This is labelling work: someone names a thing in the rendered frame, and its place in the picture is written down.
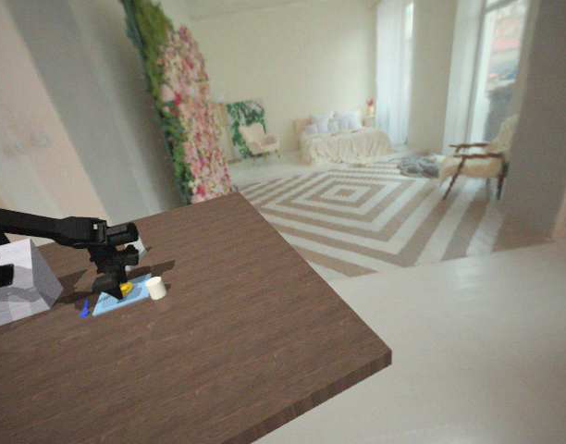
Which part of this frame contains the white cylinder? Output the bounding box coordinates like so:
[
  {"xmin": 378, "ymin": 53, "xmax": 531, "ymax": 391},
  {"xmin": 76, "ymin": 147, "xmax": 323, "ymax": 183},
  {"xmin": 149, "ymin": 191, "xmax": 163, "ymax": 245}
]
[{"xmin": 145, "ymin": 277, "xmax": 167, "ymax": 300}]

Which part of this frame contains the yellow plate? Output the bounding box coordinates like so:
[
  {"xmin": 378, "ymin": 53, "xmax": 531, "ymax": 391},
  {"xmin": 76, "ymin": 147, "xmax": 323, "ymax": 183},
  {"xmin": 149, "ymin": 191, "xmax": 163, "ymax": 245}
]
[{"xmin": 119, "ymin": 282, "xmax": 134, "ymax": 296}]

